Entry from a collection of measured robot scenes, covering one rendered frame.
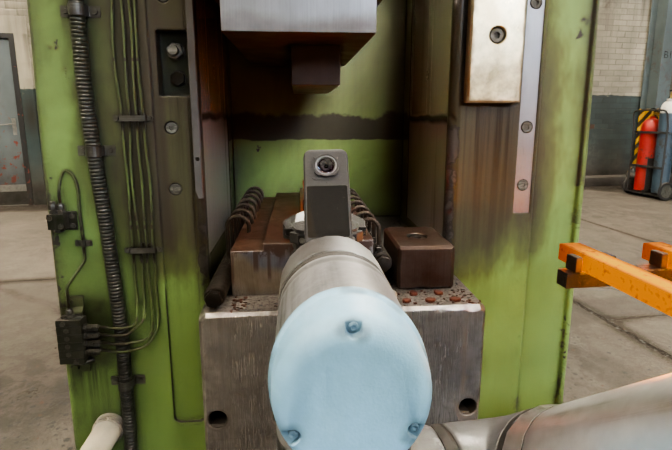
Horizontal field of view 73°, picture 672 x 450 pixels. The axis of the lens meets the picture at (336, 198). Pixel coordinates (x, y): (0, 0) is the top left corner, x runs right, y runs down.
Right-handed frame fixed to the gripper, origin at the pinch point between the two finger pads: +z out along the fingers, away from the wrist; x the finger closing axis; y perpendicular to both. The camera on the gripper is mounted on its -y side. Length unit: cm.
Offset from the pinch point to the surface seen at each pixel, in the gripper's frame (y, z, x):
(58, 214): 3.3, 15.7, -40.9
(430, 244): 6.3, 4.4, 16.1
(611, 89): -44, 649, 493
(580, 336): 106, 156, 145
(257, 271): 9.3, 3.3, -8.8
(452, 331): 16.3, -2.8, 17.5
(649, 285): 5.0, -16.2, 33.4
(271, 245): 5.5, 3.3, -6.7
